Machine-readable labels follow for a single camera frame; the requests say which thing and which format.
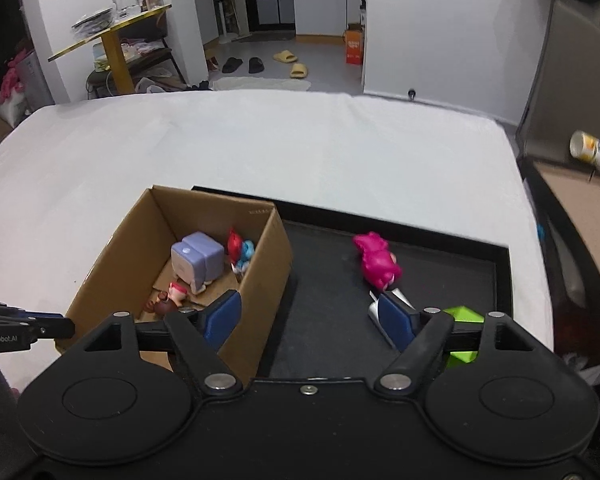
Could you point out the white charger plug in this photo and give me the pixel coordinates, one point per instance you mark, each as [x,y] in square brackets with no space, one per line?
[374,311]

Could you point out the white floor mat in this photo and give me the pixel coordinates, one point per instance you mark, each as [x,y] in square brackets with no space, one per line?
[260,83]

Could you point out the pink bear toy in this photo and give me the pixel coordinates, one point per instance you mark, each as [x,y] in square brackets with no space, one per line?
[377,260]

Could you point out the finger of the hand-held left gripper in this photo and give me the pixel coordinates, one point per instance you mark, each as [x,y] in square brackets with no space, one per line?
[45,325]

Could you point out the white standing fan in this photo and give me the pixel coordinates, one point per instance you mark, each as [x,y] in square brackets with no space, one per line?
[225,20]

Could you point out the white cabinet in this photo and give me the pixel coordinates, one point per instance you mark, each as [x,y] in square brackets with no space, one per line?
[325,2]

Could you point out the green toy house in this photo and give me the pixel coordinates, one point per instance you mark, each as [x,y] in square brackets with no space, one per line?
[462,314]

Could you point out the red and blue figurine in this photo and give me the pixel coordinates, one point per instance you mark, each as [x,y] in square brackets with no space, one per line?
[237,250]

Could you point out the purple block toy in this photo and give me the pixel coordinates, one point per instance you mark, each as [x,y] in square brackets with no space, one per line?
[200,260]

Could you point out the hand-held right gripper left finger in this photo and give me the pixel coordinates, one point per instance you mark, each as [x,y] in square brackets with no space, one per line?
[222,317]

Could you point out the black side table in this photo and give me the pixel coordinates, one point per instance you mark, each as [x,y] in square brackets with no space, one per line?
[580,195]

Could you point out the brown-haired doll figurine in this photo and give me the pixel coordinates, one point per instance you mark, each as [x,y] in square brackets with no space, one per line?
[167,297]

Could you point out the dark plates in plastic bag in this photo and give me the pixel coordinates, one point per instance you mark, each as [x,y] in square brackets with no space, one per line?
[92,22]

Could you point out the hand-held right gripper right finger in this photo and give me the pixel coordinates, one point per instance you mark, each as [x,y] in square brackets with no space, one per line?
[395,320]

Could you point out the black round stool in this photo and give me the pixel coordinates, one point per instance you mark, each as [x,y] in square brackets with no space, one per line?
[100,82]

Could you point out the black spray bottle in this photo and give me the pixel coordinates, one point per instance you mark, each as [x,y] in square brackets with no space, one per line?
[362,10]

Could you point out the grey chair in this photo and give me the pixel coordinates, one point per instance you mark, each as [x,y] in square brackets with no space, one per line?
[580,85]

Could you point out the pink plush toy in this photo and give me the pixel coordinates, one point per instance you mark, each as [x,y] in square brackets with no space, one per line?
[12,77]

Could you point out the yellow slipper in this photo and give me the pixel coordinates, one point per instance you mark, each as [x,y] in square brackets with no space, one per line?
[285,56]
[299,70]

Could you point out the black tray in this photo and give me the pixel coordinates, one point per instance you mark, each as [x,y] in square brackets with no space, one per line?
[325,320]

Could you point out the yellow-edged round table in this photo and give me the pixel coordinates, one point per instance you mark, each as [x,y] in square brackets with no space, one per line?
[112,30]

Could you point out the brown cardboard box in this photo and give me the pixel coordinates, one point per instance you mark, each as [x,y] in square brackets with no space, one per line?
[262,280]

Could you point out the orange cardboard box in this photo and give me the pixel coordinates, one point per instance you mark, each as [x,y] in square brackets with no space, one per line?
[354,45]

